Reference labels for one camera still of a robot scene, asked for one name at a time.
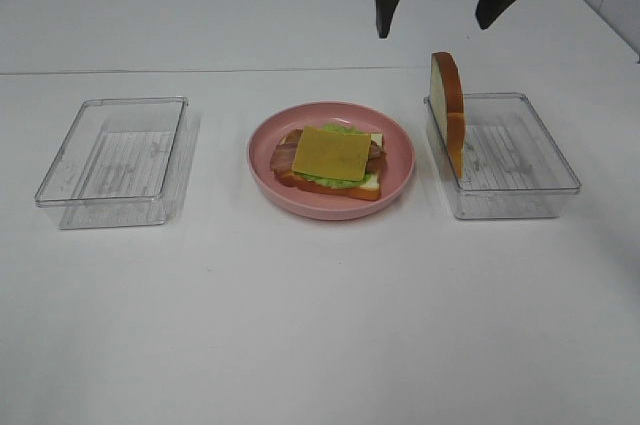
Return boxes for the bread slice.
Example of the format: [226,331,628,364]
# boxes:
[429,52,466,178]
[270,129,386,201]

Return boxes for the yellow cheese slice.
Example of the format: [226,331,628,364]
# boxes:
[292,126,371,181]

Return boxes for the brown bacon strip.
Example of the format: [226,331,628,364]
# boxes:
[270,142,386,177]

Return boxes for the green lettuce leaf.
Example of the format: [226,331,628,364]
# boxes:
[288,123,386,190]

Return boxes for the right clear plastic tray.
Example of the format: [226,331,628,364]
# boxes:
[424,92,581,220]

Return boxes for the clear plastic tray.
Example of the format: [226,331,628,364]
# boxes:
[34,97,199,230]
[424,92,581,220]

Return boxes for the pink round plate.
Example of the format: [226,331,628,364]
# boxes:
[247,102,416,220]

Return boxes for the left clear plastic tray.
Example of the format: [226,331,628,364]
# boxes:
[34,97,199,230]

